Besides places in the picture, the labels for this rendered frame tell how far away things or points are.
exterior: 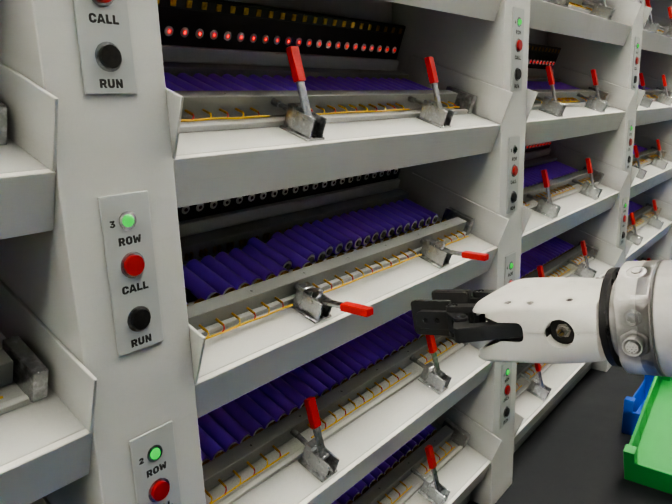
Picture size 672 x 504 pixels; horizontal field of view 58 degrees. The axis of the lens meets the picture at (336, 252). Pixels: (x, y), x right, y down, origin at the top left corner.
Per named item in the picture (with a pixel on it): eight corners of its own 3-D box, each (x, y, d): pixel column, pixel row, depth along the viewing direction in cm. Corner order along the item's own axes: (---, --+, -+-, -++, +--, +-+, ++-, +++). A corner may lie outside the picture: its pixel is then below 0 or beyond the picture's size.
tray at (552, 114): (617, 129, 147) (644, 73, 141) (515, 147, 102) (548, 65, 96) (542, 101, 158) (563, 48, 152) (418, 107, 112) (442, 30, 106)
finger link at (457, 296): (499, 325, 54) (434, 323, 59) (513, 315, 57) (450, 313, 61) (494, 291, 54) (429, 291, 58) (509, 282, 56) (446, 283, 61)
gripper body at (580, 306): (620, 390, 42) (473, 375, 49) (655, 343, 50) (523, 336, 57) (608, 284, 41) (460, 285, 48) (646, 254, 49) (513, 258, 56)
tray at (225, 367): (488, 271, 100) (509, 219, 95) (187, 424, 54) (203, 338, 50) (392, 218, 110) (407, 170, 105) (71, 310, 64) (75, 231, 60)
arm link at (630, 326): (655, 397, 41) (609, 392, 43) (682, 354, 48) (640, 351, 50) (643, 276, 40) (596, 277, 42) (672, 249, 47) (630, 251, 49)
